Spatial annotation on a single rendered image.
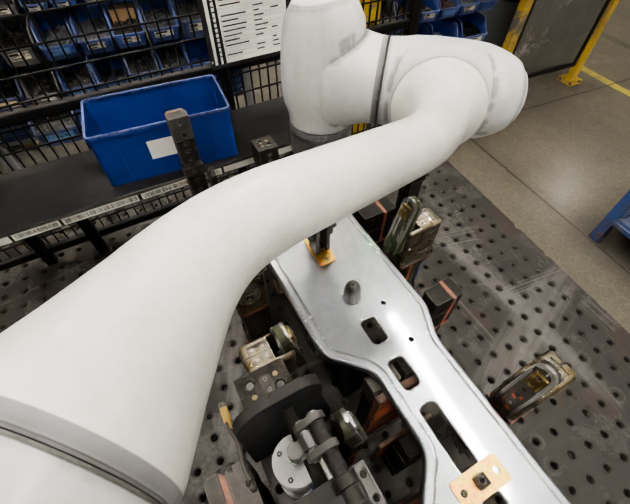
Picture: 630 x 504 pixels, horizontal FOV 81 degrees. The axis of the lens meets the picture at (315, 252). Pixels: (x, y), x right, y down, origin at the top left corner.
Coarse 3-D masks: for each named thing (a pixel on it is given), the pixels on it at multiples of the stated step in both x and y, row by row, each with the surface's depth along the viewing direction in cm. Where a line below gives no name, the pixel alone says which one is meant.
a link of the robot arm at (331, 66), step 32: (320, 0) 39; (352, 0) 40; (288, 32) 42; (320, 32) 40; (352, 32) 40; (288, 64) 44; (320, 64) 42; (352, 64) 42; (384, 64) 44; (288, 96) 47; (320, 96) 45; (352, 96) 44; (320, 128) 49
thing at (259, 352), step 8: (264, 336) 58; (272, 336) 59; (248, 344) 57; (256, 344) 57; (264, 344) 57; (272, 344) 61; (240, 352) 56; (248, 352) 56; (256, 352) 56; (264, 352) 56; (272, 352) 56; (288, 352) 56; (248, 360) 55; (256, 360) 55; (264, 360) 55; (272, 360) 55; (288, 360) 57; (248, 368) 55; (256, 368) 55; (288, 368) 59; (296, 368) 62; (296, 376) 64
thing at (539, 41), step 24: (528, 0) 235; (552, 0) 247; (576, 0) 258; (600, 0) 266; (528, 24) 254; (552, 24) 264; (576, 24) 275; (600, 24) 281; (504, 48) 261; (528, 48) 270; (552, 48) 283; (576, 48) 293; (528, 72) 290; (576, 72) 310
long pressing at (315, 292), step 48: (336, 240) 79; (288, 288) 71; (336, 288) 71; (384, 288) 71; (336, 336) 65; (432, 336) 66; (384, 384) 60; (432, 384) 60; (432, 432) 56; (480, 432) 56; (432, 480) 52; (528, 480) 52
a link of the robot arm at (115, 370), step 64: (448, 64) 37; (512, 64) 40; (384, 128) 30; (448, 128) 33; (256, 192) 23; (320, 192) 25; (384, 192) 30; (128, 256) 17; (192, 256) 18; (256, 256) 22; (64, 320) 13; (128, 320) 14; (192, 320) 16; (0, 384) 11; (64, 384) 11; (128, 384) 13; (192, 384) 15; (64, 448) 10; (128, 448) 12; (192, 448) 15
